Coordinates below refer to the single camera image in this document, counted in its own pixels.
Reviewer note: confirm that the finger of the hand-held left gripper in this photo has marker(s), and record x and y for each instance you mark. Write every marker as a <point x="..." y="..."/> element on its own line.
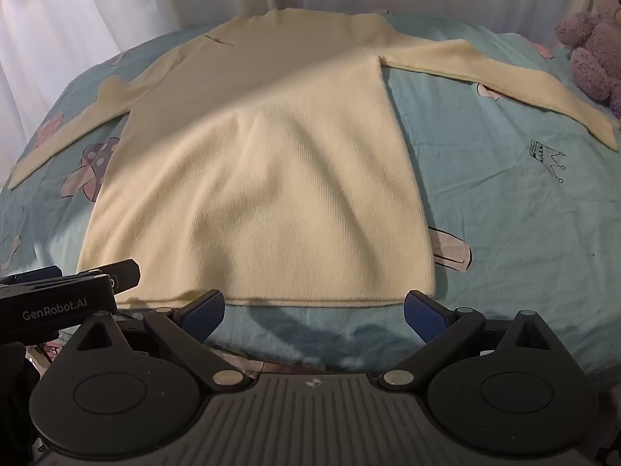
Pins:
<point x="43" y="272"/>
<point x="121" y="273"/>

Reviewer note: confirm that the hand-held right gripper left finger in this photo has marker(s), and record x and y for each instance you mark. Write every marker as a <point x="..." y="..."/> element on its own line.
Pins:
<point x="203" y="314"/>

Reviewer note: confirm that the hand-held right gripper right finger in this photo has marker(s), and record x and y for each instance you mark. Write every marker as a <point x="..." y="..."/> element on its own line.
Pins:
<point x="427" y="316"/>

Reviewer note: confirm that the cream knit sweater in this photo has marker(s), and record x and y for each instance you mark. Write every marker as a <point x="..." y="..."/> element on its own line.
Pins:
<point x="267" y="179"/>

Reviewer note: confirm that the white curtain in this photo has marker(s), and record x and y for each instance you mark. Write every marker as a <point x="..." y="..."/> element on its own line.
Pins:
<point x="73" y="9"/>

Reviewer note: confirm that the purple teddy bear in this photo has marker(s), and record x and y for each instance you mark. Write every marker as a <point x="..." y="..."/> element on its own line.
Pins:
<point x="593" y="51"/>

